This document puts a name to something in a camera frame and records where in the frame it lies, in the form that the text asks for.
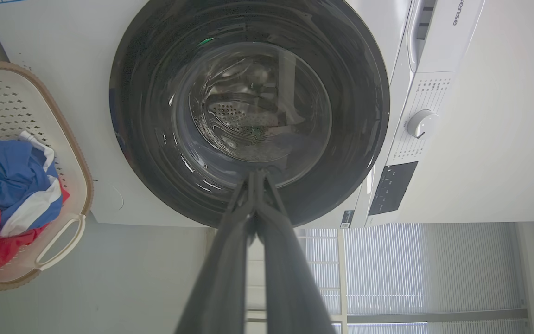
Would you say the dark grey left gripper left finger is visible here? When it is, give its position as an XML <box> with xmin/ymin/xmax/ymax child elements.
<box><xmin>175</xmin><ymin>170</ymin><xmax>257</xmax><ymax>334</ymax></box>

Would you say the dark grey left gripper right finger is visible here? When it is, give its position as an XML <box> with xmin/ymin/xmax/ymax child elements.
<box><xmin>255</xmin><ymin>169</ymin><xmax>337</xmax><ymax>334</ymax></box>

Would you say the round black washing machine door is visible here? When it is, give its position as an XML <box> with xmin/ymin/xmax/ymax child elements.
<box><xmin>109</xmin><ymin>0</ymin><xmax>391</xmax><ymax>228</ymax></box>

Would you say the white plastic control dial knob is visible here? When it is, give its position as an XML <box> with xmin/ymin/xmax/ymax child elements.
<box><xmin>406</xmin><ymin>109</ymin><xmax>440</xmax><ymax>139</ymax></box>

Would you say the white front-load washing machine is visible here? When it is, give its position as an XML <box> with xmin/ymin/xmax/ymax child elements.
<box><xmin>0</xmin><ymin>0</ymin><xmax>534</xmax><ymax>229</ymax></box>

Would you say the blue and white garment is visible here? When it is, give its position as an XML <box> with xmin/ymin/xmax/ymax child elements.
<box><xmin>0</xmin><ymin>126</ymin><xmax>64</xmax><ymax>238</ymax></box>

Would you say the cream perforated laundry basket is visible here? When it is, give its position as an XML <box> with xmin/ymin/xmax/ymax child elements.
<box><xmin>0</xmin><ymin>60</ymin><xmax>94</xmax><ymax>291</ymax></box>

